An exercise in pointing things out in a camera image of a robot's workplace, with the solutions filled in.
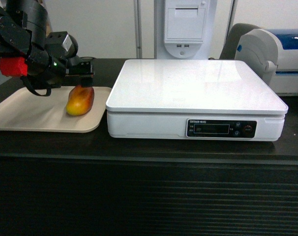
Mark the white receipt printer terminal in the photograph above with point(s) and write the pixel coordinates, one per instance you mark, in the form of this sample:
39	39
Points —
183	29

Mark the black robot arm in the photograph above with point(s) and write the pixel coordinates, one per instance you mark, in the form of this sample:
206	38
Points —
40	60

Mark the grey vertical pole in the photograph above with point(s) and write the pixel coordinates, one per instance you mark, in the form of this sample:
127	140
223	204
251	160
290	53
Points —
138	29

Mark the white checkout scale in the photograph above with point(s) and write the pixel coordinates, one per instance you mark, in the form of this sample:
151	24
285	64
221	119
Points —
193	99

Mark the beige plastic tray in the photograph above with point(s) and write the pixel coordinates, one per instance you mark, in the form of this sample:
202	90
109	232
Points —
23	111

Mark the red yellow mango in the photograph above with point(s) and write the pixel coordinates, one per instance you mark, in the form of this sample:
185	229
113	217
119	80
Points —
80	100

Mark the black slatted checkout counter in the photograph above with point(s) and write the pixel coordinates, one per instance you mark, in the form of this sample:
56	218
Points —
58	184

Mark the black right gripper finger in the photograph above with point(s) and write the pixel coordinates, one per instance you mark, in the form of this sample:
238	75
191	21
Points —
86	82

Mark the white blue label printer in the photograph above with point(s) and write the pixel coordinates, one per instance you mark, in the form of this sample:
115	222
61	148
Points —
273	56

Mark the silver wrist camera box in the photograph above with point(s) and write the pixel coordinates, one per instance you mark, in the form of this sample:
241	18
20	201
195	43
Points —
62	39

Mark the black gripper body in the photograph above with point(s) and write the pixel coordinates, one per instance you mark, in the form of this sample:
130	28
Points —
70	64

